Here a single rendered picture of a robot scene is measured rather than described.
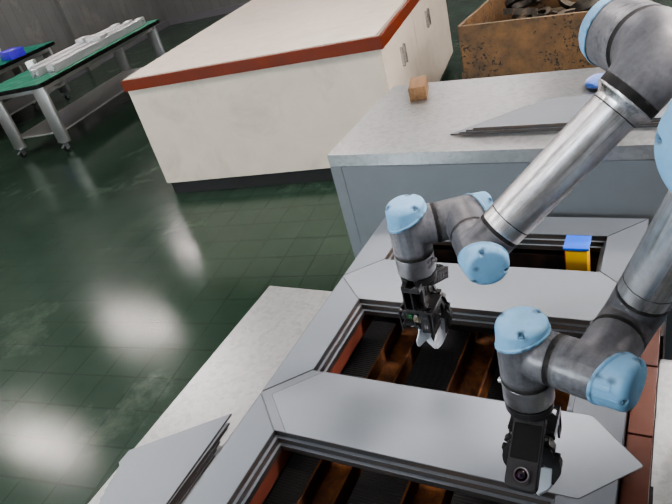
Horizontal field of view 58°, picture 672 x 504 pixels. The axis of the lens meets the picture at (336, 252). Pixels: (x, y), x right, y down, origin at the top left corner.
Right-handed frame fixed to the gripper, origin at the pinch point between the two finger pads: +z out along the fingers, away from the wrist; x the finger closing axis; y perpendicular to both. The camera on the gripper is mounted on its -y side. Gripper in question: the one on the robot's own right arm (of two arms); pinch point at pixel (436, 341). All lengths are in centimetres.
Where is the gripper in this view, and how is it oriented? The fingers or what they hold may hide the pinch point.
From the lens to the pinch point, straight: 133.6
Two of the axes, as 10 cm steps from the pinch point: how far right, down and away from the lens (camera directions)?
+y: -4.3, 5.6, -7.1
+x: 8.7, 0.5, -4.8
